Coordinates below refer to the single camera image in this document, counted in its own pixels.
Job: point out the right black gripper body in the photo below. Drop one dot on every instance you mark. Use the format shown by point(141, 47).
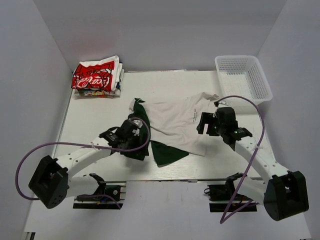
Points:
point(219, 128)

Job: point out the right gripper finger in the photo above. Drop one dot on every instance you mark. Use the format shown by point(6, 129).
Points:
point(208, 118)
point(201, 128)

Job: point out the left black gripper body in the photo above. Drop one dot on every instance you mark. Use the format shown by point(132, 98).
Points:
point(134, 141)

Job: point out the white green raglan t-shirt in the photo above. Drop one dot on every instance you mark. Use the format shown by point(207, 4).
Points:
point(173, 125)

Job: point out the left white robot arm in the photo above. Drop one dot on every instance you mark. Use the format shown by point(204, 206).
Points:
point(56, 179)

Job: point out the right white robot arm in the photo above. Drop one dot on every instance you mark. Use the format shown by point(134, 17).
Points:
point(283, 193)

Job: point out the cartoon print folded t-shirt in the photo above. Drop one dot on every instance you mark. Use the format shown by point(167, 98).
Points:
point(97, 93)

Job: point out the white plastic mesh basket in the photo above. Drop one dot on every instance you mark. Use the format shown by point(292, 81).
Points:
point(242, 75)

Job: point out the red white folded t-shirt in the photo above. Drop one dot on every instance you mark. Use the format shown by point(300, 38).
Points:
point(100, 74)

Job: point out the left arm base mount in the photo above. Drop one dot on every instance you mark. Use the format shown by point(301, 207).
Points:
point(108, 196)

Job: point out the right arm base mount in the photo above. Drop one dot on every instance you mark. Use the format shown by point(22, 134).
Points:
point(220, 194)

